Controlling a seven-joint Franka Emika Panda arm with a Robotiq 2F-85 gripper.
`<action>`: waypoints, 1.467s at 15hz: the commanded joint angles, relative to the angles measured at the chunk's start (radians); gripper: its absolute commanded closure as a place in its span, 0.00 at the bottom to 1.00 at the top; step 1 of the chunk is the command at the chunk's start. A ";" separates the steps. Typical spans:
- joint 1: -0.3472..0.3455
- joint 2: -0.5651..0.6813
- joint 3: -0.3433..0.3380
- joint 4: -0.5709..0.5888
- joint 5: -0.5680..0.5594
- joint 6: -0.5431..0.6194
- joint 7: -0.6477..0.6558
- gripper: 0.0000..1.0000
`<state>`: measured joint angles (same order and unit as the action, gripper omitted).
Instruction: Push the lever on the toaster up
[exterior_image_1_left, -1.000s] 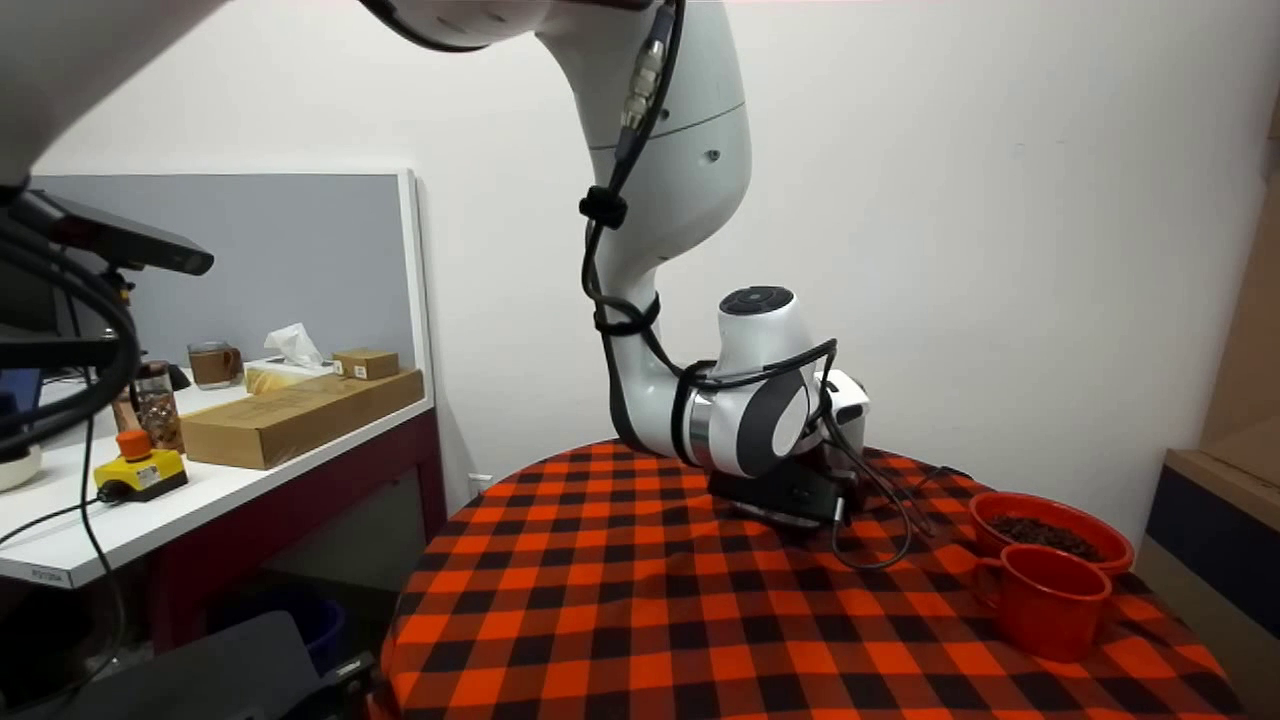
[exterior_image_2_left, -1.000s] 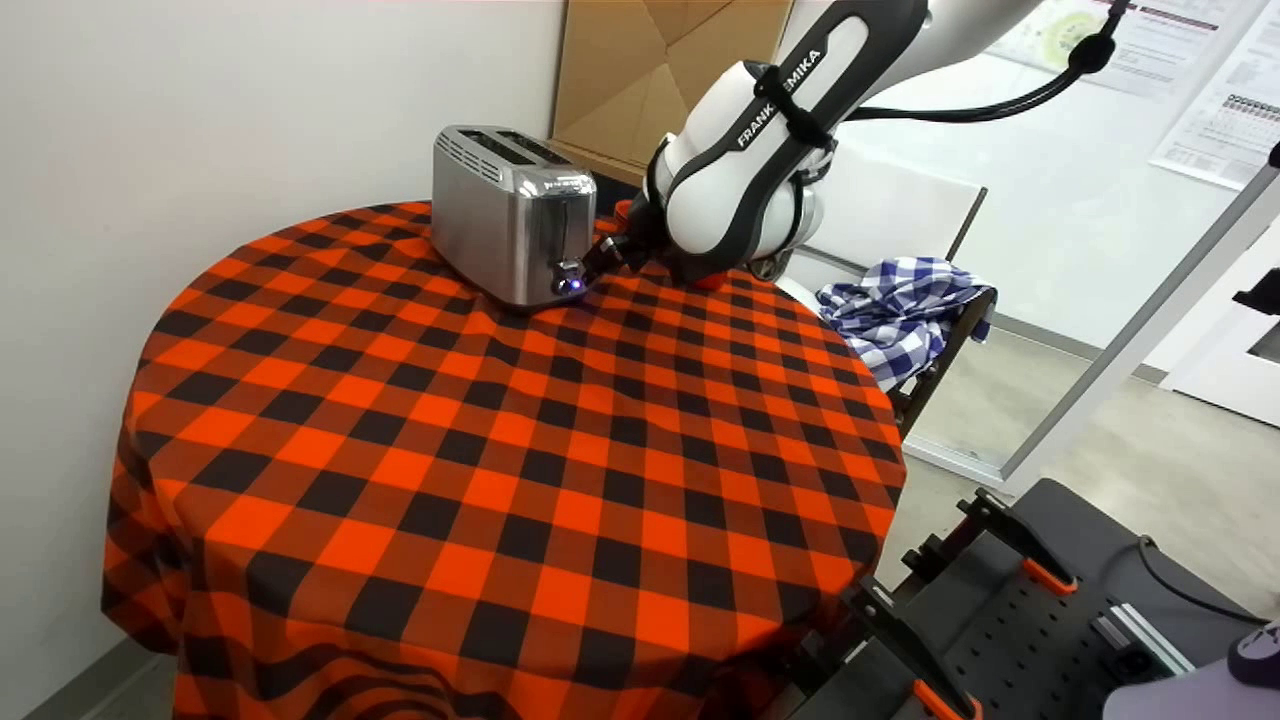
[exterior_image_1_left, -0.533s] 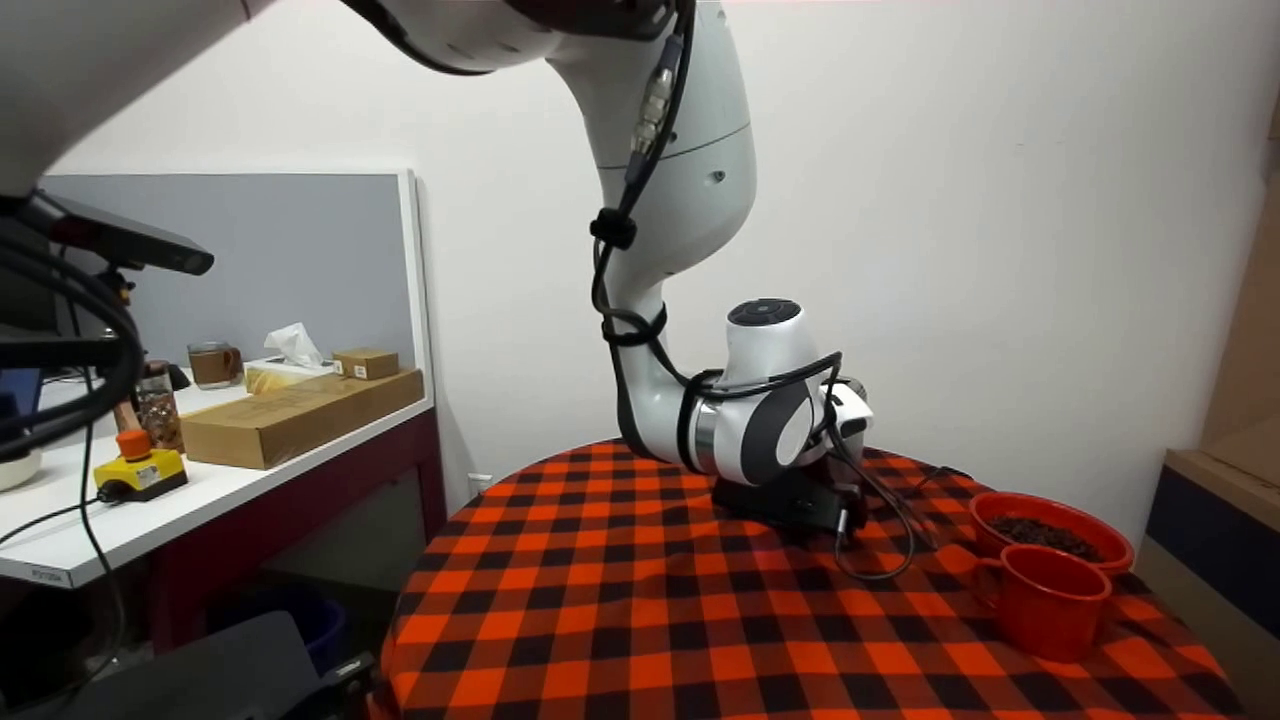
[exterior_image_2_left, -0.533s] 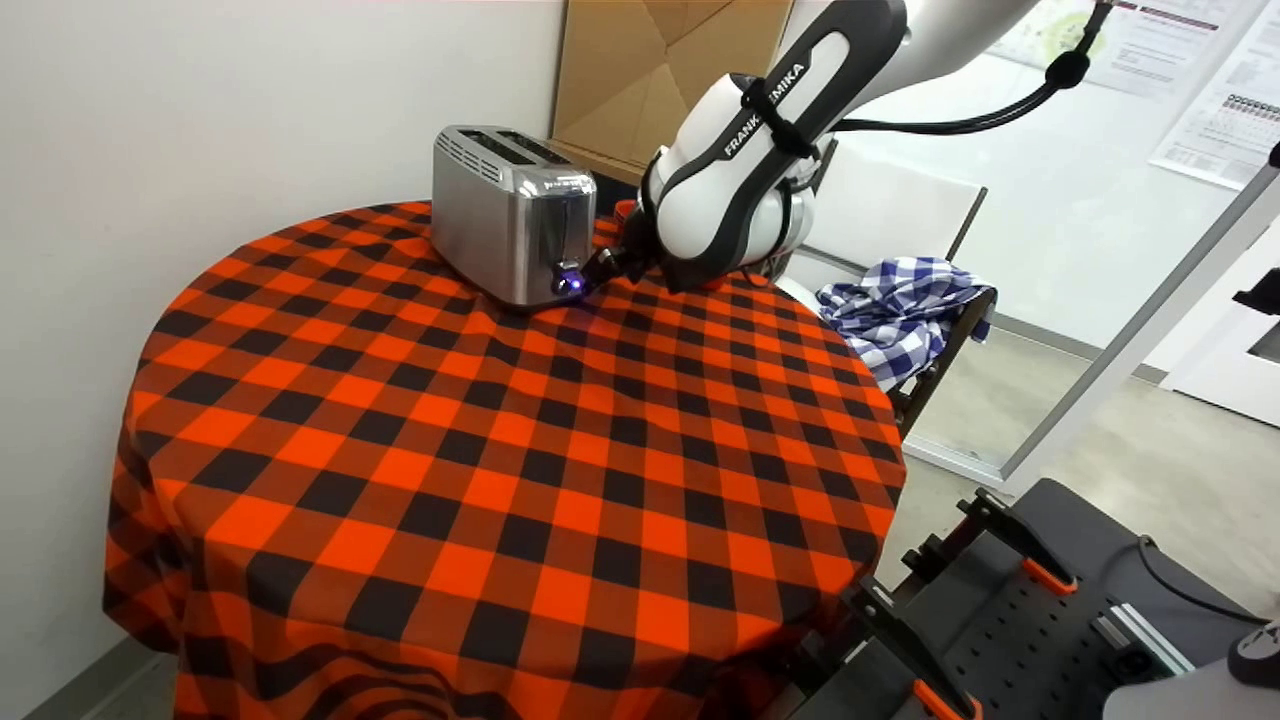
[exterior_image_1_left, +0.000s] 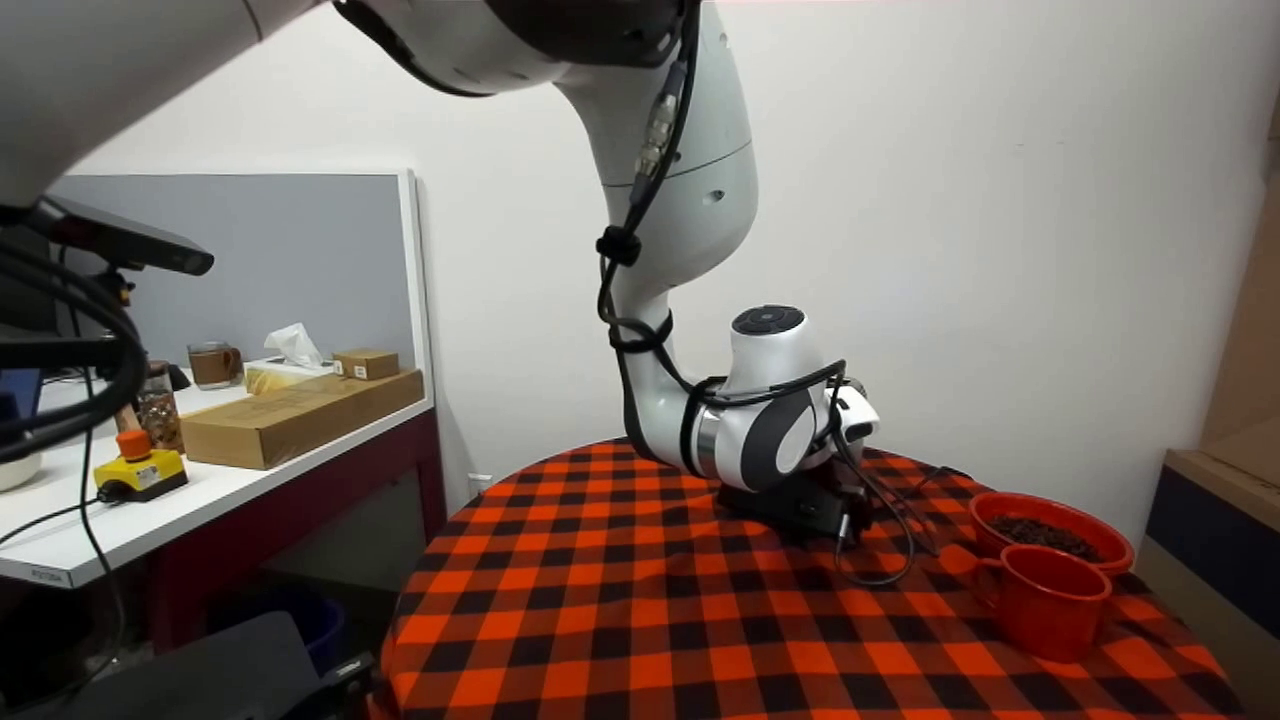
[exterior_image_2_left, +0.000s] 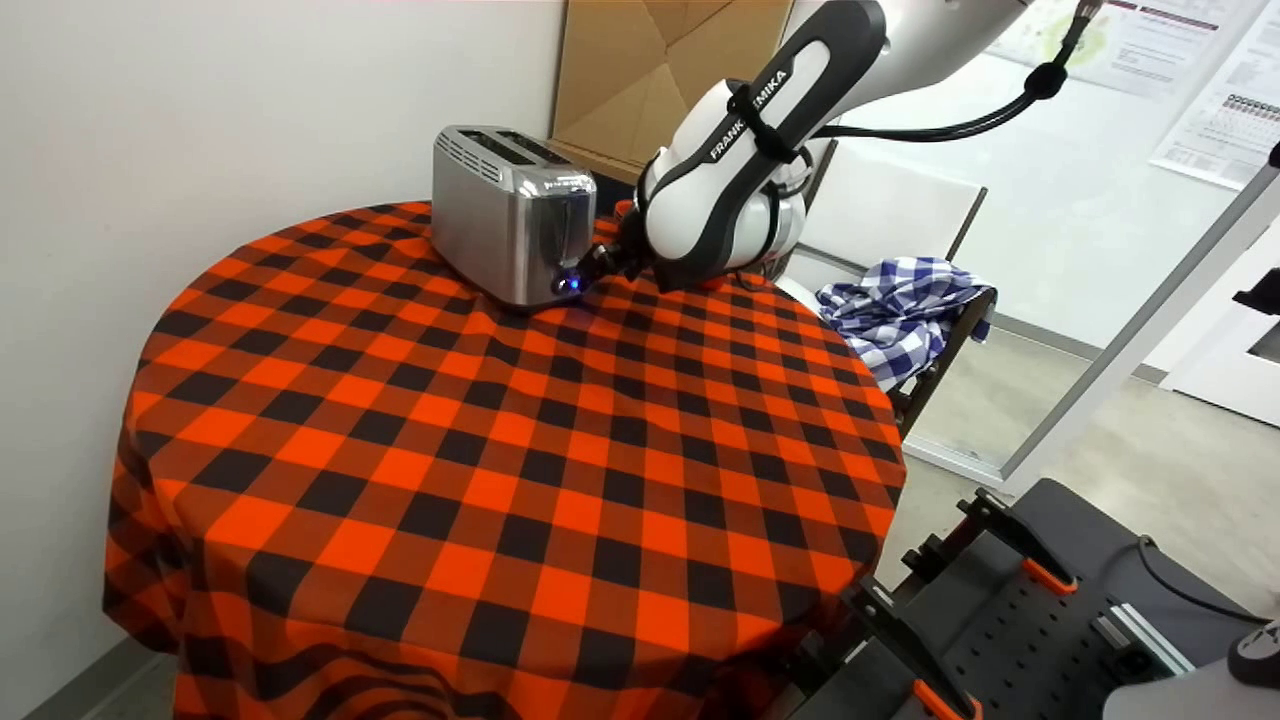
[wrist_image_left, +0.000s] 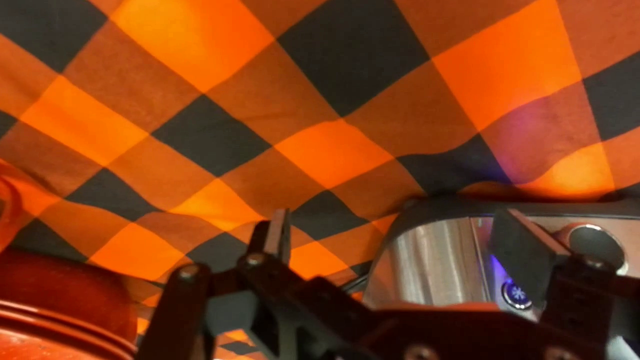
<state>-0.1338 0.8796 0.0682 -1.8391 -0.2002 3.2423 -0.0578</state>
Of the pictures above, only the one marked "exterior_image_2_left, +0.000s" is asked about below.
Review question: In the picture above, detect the silver two-slot toaster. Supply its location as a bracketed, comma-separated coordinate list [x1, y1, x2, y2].
[429, 120, 606, 312]

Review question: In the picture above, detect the text wall poster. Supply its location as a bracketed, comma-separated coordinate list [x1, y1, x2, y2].
[1150, 0, 1280, 195]

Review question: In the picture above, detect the black wall bracket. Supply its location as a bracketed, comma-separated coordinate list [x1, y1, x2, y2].
[1233, 265, 1280, 367]

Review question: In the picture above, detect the blue white checkered cloth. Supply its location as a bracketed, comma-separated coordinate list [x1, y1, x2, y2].
[814, 251, 992, 397]

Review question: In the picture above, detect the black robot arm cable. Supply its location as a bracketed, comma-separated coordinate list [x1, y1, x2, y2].
[814, 0, 1104, 143]

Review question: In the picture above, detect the grey metal pole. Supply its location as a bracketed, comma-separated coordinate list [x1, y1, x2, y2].
[996, 139, 1280, 486]

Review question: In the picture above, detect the black metal folding frame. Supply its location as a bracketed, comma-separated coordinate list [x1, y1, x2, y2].
[763, 134, 1006, 441]

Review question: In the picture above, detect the large cardboard box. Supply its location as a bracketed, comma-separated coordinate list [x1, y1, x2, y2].
[543, 0, 806, 185]

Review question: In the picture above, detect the orange black plaid tablecloth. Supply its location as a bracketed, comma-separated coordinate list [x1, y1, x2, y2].
[101, 195, 914, 720]

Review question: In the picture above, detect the wide wall poster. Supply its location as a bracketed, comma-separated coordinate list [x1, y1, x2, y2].
[992, 0, 1271, 98]

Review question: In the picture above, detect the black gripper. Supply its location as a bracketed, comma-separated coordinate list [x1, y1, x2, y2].
[582, 210, 671, 288]

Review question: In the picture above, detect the round dark knob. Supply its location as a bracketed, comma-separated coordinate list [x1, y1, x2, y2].
[1224, 616, 1280, 690]

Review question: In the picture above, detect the black perforated cart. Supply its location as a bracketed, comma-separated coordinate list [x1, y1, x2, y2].
[785, 475, 1280, 720]

